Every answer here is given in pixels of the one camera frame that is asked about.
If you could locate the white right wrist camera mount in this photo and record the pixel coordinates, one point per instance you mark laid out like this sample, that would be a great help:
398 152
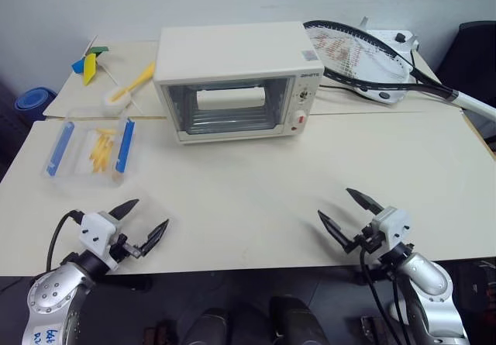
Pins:
393 225

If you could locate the yellow french fries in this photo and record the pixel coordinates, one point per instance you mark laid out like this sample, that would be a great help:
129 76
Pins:
102 151

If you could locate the red oven switch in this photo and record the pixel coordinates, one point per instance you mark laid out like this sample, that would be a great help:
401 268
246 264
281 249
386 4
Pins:
300 119

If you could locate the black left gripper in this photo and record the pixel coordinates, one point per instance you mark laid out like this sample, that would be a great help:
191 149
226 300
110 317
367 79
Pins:
118 249

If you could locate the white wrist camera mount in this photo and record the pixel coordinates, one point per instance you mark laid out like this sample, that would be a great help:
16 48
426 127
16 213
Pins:
393 225
95 228

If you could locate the white device with black buttons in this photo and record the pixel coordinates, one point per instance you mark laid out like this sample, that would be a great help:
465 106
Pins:
391 35

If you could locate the white toaster oven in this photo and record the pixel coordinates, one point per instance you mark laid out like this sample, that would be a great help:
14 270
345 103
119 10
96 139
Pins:
232 50

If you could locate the blue yellow green pinwheel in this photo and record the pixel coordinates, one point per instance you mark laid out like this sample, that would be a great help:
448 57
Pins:
90 67

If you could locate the dark rounded shape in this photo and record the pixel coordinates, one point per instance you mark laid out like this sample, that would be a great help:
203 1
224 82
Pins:
207 327
298 321

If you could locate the small white bowl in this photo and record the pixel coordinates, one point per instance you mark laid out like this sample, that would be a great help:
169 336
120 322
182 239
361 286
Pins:
112 105

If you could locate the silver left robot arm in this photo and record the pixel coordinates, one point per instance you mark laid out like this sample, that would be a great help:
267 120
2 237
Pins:
50 294

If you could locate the glass oven door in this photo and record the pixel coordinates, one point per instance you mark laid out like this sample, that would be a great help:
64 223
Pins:
232 118

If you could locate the black chair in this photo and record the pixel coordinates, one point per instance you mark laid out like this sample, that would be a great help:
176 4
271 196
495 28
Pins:
472 46

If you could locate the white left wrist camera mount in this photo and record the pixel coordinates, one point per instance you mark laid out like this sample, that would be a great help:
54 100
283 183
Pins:
95 228

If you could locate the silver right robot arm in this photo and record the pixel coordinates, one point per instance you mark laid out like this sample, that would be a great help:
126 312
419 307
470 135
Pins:
426 283

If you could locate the blue container clip strip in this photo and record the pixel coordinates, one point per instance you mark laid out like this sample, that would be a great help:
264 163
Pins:
125 145
60 147

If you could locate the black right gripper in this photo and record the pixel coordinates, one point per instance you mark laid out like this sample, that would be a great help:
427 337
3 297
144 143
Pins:
370 240

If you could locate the oven timer knob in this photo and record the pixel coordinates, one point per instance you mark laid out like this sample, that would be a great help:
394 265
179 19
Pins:
304 96

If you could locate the blue roll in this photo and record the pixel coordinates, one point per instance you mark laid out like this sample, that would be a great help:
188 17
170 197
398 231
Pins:
33 101

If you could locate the clear plastic food container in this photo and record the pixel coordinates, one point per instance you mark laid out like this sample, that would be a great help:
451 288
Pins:
87 180

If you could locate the black tennis racket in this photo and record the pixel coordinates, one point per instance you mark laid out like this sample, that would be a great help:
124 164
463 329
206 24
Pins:
387 83

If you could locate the yellow plastic spoon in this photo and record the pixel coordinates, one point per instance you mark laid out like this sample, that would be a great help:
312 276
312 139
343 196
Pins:
141 76

